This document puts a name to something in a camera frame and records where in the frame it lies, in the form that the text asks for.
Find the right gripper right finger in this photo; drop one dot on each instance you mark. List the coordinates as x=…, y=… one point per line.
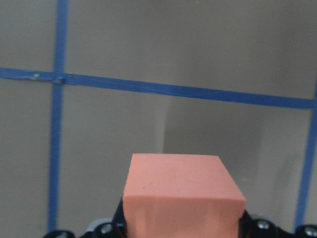
x=259, y=227

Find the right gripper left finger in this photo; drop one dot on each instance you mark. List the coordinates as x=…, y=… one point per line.
x=114, y=227

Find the orange foam block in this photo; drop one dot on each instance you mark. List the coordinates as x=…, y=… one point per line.
x=181, y=196

